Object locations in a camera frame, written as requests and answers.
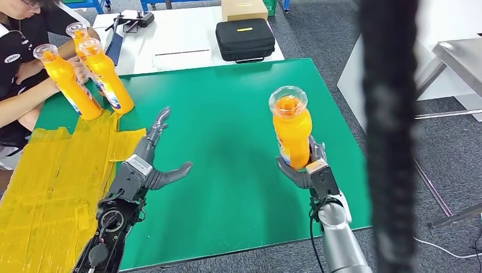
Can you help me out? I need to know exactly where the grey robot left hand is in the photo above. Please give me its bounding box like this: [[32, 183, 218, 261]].
[[134, 106, 193, 191]]

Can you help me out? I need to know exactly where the person's left hand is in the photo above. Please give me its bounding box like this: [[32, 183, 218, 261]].
[[15, 58, 44, 85]]

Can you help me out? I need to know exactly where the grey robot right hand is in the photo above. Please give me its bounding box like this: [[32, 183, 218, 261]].
[[276, 135, 327, 190]]

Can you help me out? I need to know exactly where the person's right hand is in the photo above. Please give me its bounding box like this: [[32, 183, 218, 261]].
[[69, 56, 90, 84]]

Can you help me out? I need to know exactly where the person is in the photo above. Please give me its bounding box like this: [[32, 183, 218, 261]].
[[0, 0, 101, 193]]

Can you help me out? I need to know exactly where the dark blue flat board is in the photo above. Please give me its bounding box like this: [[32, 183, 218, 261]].
[[106, 32, 124, 68]]

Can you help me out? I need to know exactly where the black handheld device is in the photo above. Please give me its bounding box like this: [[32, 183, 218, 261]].
[[104, 10, 155, 34]]

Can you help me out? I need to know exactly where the yellow taped plastic sheet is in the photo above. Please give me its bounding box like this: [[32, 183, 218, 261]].
[[0, 110, 148, 273]]

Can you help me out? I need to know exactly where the black zip case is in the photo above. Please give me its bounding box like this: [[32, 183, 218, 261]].
[[215, 18, 276, 64]]

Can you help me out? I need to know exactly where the cardboard box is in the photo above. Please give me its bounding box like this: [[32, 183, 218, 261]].
[[221, 0, 269, 22]]

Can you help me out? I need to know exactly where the white panel board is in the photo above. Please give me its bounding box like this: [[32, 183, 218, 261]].
[[336, 0, 482, 131]]

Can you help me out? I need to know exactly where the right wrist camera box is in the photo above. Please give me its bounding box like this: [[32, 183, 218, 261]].
[[305, 158, 342, 202]]

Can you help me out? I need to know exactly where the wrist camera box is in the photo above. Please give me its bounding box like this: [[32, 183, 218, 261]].
[[107, 154, 155, 202], [305, 158, 342, 202]]

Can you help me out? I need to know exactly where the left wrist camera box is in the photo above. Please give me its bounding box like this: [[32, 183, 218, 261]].
[[107, 154, 155, 202]]

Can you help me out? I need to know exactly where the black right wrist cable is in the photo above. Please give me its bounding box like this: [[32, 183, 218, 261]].
[[309, 196, 330, 273]]

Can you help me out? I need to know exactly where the black blurred hanging cable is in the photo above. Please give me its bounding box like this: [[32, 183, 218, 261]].
[[358, 0, 419, 273]]

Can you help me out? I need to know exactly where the white floor cable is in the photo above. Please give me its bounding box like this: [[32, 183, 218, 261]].
[[414, 236, 482, 260]]

